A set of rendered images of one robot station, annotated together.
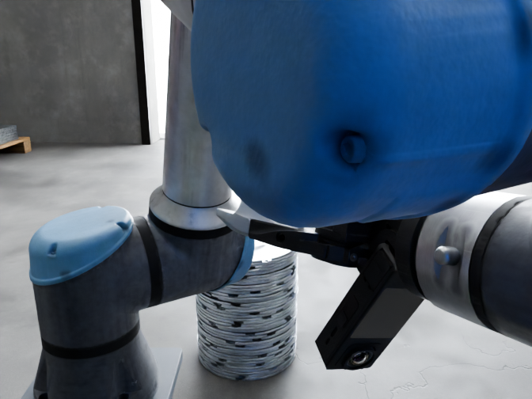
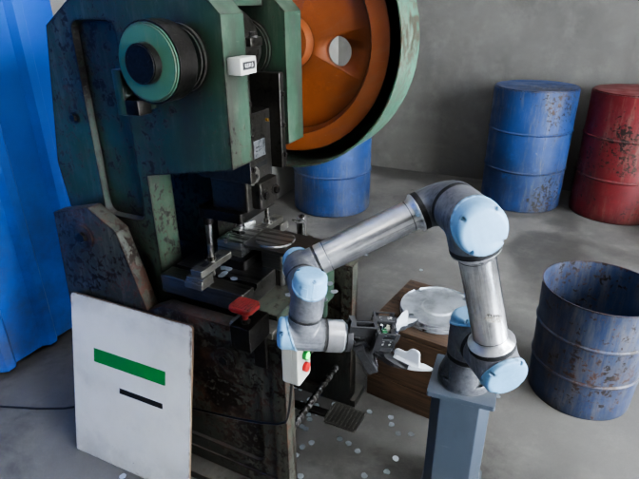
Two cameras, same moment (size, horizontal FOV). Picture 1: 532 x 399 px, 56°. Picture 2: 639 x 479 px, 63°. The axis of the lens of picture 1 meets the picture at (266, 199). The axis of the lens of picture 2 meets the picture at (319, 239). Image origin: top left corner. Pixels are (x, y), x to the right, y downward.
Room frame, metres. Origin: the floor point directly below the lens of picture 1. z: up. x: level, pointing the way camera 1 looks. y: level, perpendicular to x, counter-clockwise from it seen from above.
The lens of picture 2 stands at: (0.59, -1.06, 1.46)
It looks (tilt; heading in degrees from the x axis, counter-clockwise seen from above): 25 degrees down; 111
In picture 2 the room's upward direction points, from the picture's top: 1 degrees counter-clockwise
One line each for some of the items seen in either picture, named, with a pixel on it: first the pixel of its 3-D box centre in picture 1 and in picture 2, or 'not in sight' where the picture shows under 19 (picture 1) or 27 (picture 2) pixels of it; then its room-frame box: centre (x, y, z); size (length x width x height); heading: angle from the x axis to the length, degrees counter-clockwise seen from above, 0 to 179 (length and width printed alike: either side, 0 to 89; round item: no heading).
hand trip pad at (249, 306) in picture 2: not in sight; (244, 316); (0.00, -0.08, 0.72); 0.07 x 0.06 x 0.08; 175
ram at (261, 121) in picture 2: not in sight; (246, 156); (-0.15, 0.27, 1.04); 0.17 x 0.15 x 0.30; 175
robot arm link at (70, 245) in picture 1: (91, 269); (472, 332); (0.55, 0.21, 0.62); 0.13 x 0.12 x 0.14; 122
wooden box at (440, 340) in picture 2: not in sight; (434, 350); (0.40, 0.70, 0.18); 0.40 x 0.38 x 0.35; 167
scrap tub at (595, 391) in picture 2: not in sight; (589, 338); (0.97, 0.89, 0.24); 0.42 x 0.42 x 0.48
